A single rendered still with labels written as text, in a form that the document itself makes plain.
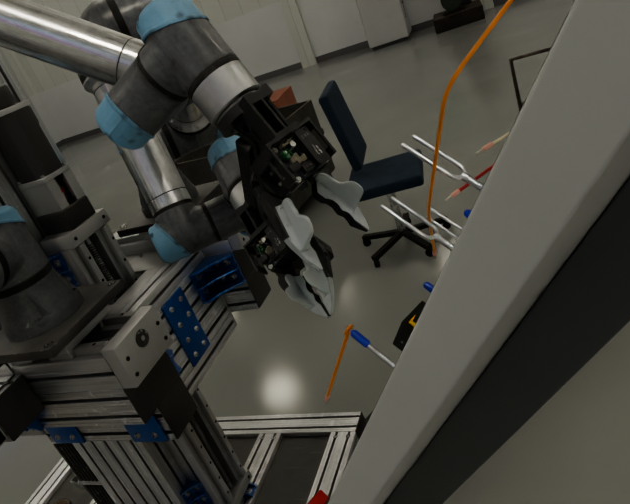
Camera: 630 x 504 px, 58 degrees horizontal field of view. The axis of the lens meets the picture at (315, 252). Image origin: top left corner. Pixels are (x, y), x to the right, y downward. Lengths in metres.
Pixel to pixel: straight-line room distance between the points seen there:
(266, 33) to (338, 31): 1.47
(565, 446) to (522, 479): 0.09
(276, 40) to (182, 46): 11.42
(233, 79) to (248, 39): 11.65
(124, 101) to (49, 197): 0.64
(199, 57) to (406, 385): 0.56
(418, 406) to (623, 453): 0.83
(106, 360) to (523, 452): 0.72
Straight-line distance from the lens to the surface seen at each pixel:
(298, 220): 0.66
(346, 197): 0.71
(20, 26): 0.95
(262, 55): 12.30
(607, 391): 1.10
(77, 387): 1.20
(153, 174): 1.04
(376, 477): 0.25
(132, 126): 0.76
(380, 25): 10.75
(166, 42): 0.72
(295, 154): 0.67
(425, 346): 0.17
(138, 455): 1.66
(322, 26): 11.77
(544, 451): 1.02
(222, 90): 0.68
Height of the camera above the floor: 1.56
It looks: 24 degrees down
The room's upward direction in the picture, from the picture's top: 22 degrees counter-clockwise
